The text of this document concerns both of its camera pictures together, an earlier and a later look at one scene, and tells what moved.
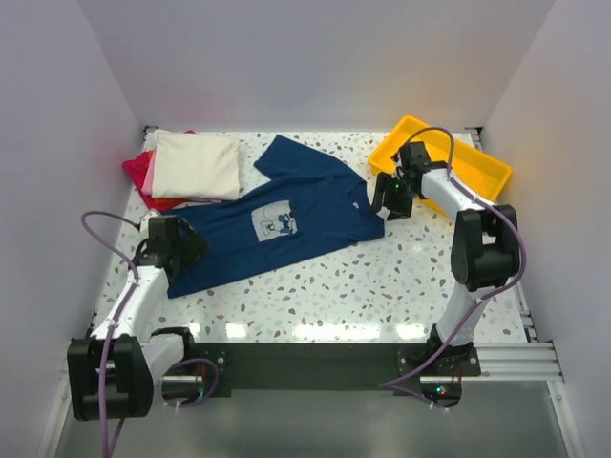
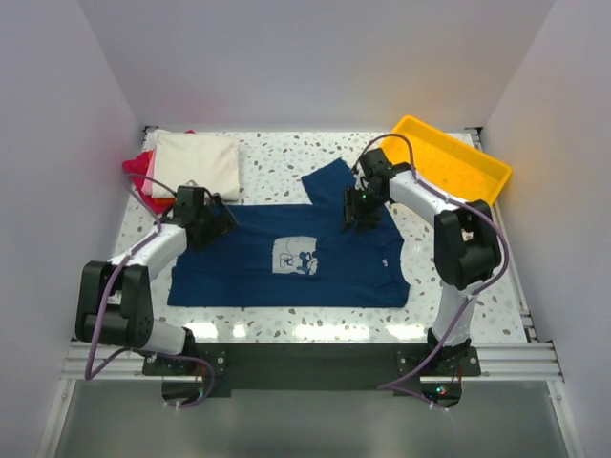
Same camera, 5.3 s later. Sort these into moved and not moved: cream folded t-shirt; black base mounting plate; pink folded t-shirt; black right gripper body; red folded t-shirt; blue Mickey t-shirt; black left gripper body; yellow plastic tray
Moved: black right gripper body; black left gripper body; blue Mickey t-shirt
Not moved: red folded t-shirt; black base mounting plate; yellow plastic tray; cream folded t-shirt; pink folded t-shirt
